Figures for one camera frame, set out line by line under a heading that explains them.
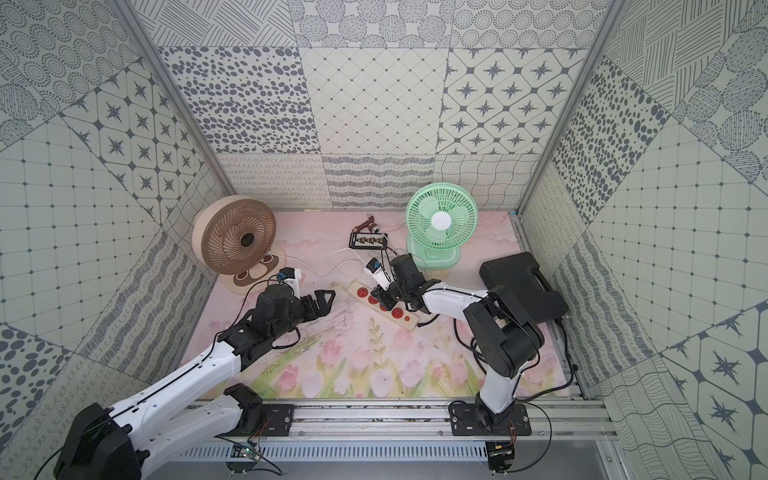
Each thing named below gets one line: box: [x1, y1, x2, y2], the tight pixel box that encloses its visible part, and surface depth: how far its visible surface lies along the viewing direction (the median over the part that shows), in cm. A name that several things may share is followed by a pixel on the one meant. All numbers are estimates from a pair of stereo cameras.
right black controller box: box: [485, 441, 515, 473], surface depth 73 cm
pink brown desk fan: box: [192, 195, 286, 295], surface depth 82 cm
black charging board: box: [349, 232, 388, 250], surface depth 113 cm
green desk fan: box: [406, 182, 478, 271], surface depth 89 cm
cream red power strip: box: [348, 281, 419, 330], surface depth 94 cm
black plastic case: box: [480, 252, 569, 324], surface depth 100 cm
